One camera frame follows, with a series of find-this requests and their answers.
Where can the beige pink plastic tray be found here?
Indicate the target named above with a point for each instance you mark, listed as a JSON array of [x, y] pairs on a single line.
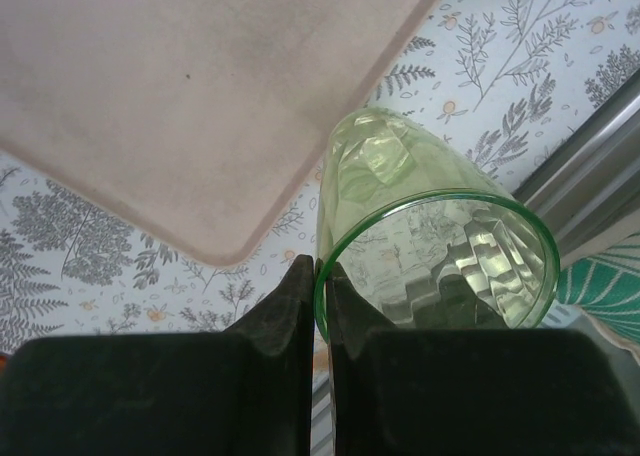
[[175, 101]]

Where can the aluminium frame rail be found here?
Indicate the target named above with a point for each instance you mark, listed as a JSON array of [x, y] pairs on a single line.
[[590, 176]]

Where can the green transparent drinking glass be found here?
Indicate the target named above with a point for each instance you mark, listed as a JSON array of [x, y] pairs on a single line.
[[400, 151]]

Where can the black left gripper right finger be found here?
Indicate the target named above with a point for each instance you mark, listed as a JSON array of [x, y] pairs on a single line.
[[475, 401]]

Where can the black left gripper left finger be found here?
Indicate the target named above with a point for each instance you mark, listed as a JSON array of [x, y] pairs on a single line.
[[150, 401]]

